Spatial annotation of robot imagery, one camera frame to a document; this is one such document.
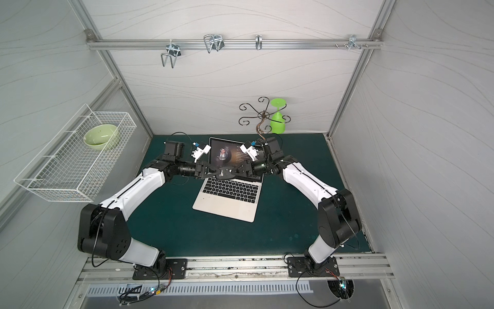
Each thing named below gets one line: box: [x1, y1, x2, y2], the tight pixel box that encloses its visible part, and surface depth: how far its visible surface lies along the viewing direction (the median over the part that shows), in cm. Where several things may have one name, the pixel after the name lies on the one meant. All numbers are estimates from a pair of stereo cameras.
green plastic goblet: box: [270, 97, 287, 135], surface depth 92 cm
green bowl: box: [83, 124, 118, 150], surface depth 73 cm
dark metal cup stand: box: [238, 96, 292, 141], surface depth 88 cm
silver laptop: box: [192, 137, 265, 223], surface depth 95 cm
